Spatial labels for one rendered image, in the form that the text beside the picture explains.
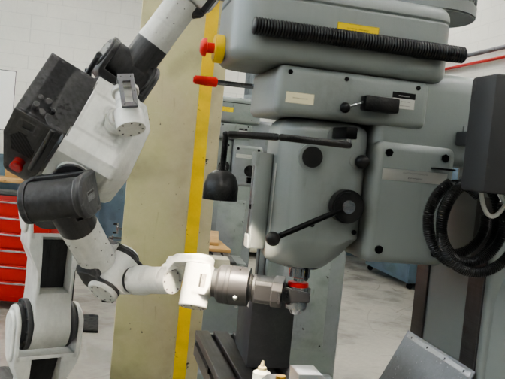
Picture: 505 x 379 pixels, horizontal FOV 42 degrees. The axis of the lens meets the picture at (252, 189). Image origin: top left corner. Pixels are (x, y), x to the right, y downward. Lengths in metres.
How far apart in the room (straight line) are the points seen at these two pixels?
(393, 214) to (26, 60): 9.38
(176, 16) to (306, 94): 0.52
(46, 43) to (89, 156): 9.02
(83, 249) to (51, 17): 9.12
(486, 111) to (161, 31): 0.86
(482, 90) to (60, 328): 1.27
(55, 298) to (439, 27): 1.21
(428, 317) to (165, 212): 1.73
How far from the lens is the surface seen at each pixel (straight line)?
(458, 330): 1.60
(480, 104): 1.25
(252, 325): 1.81
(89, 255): 1.58
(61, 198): 1.45
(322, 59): 1.34
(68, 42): 10.51
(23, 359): 1.94
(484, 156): 1.22
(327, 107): 1.35
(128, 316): 3.22
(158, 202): 3.13
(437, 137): 1.46
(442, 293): 1.66
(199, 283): 1.48
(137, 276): 1.61
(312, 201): 1.36
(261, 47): 1.31
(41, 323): 1.90
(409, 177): 1.42
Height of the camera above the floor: 1.54
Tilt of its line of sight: 3 degrees down
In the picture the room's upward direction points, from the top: 6 degrees clockwise
